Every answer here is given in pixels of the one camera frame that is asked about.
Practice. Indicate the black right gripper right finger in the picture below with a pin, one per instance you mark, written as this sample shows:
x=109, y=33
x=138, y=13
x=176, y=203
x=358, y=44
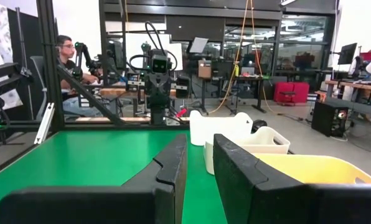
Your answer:
x=282, y=205

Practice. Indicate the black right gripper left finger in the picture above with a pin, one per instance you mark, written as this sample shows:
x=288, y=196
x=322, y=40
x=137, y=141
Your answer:
x=95, y=207

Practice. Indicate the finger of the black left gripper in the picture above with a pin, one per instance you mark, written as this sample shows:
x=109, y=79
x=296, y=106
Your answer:
x=152, y=93
x=163, y=93

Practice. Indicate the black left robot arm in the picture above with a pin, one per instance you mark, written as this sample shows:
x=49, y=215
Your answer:
x=158, y=116

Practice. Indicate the black background robot arm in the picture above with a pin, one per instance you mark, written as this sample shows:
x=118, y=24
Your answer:
x=86, y=59

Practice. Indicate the small red object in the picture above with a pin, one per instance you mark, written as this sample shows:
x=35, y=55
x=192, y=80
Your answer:
x=181, y=112

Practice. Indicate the cardboard box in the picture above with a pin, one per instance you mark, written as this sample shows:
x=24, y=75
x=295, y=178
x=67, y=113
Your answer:
x=204, y=69

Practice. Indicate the white tilted panel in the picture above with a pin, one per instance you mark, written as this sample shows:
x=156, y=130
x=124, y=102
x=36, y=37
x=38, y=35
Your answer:
x=198, y=45

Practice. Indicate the white board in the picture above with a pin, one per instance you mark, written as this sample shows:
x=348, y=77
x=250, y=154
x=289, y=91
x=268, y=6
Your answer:
x=135, y=49

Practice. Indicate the orange plastic bin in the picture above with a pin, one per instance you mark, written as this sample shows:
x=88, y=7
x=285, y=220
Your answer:
x=313, y=168

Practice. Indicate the green table mat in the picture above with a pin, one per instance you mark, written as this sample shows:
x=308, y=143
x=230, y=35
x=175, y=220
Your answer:
x=79, y=155

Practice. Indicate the white plastic bin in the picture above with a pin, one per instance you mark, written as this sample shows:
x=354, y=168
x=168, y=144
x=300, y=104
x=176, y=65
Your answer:
x=216, y=130

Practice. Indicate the light grey plastic bin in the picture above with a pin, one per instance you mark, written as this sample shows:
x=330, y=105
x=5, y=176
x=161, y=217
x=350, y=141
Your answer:
x=266, y=143

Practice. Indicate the black table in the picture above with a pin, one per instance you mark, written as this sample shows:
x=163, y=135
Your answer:
x=251, y=79

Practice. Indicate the person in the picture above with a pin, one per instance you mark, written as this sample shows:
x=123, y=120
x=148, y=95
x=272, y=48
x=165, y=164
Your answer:
x=67, y=62

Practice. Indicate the silver aluminium bar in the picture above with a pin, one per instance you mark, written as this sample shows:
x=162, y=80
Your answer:
x=44, y=124

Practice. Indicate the black computer tower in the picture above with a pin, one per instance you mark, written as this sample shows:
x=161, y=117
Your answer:
x=328, y=119

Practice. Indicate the red cabinet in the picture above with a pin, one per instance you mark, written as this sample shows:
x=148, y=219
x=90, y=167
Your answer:
x=291, y=92

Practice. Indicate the wooden desk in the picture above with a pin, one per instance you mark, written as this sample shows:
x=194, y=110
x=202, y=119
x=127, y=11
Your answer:
x=353, y=85

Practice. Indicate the black monitor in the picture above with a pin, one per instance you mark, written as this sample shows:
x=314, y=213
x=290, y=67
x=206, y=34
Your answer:
x=347, y=53

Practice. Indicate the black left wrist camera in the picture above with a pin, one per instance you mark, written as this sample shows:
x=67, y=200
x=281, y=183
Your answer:
x=159, y=65

